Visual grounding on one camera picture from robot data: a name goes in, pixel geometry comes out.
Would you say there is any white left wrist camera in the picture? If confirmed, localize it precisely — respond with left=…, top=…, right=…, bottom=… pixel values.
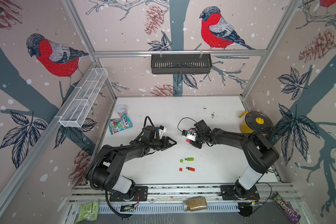
left=157, top=126, right=167, bottom=138

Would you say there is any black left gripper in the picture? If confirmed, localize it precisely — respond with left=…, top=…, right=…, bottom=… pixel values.
left=149, top=136, right=177, bottom=151

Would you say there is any red usb drive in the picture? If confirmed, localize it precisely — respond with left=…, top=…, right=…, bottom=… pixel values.
left=186, top=167, right=195, bottom=172

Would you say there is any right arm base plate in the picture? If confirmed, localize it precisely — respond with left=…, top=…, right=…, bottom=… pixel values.
left=219, top=184, right=260, bottom=201

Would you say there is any black wire basket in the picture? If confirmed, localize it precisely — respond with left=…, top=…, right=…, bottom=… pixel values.
left=151, top=54, right=212, bottom=75

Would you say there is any pink can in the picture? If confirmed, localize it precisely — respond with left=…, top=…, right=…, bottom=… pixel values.
left=116, top=105, right=127, bottom=117

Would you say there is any green candy packet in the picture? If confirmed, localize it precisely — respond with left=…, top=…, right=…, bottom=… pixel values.
left=109, top=114, right=133, bottom=135

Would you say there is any white wire mesh shelf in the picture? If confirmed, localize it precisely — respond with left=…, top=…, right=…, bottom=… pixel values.
left=59, top=68, right=108, bottom=128

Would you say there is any glass jar of seeds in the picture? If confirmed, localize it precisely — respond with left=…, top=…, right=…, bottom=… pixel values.
left=183, top=197, right=208, bottom=212

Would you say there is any purple candy bar wrapper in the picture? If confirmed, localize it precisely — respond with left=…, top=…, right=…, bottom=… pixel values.
left=272, top=192, right=301, bottom=224

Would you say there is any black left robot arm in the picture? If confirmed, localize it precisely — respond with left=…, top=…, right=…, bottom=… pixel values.
left=85, top=126, right=177, bottom=201

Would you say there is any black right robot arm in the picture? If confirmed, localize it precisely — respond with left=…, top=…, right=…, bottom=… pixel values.
left=182, top=120, right=280, bottom=199

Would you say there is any yellow pot with black lid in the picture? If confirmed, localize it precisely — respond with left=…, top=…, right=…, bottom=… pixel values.
left=239, top=111, right=273, bottom=136

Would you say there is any green snack bag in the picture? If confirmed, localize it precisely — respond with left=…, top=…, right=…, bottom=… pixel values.
left=75, top=200, right=99, bottom=224

